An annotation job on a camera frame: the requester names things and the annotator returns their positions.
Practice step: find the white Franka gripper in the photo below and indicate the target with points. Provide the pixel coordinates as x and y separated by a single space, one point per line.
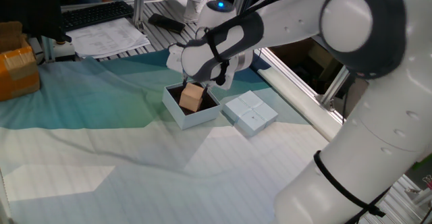
175 58

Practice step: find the wooden cube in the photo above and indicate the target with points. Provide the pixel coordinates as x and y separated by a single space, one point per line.
190 97

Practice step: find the light blue gift box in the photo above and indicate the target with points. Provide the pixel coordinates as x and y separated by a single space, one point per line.
199 117

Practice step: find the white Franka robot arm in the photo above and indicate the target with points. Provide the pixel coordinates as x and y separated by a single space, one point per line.
371 133

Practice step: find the light blue ribboned box lid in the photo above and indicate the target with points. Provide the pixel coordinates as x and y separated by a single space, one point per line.
249 112

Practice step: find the taped cardboard box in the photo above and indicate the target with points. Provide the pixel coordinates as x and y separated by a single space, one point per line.
18 72

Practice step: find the black phone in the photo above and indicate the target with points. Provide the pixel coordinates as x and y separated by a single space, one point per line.
167 23

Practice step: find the stack of printed papers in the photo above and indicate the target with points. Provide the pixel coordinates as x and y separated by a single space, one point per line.
108 36

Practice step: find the blue green white tablecloth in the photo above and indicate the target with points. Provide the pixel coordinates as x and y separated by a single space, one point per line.
135 166

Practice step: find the black keyboard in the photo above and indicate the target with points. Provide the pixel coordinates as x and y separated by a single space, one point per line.
98 15

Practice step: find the white stand base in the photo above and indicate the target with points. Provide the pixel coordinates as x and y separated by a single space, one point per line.
64 50

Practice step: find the black monitor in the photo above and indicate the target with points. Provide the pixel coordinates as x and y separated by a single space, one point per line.
30 4

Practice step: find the aluminium upright post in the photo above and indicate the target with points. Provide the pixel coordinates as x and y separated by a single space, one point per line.
139 1

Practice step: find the aluminium frame rail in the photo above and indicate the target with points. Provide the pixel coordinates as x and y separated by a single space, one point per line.
303 87

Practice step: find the aluminium frame post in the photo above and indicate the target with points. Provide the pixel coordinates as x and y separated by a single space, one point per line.
334 85

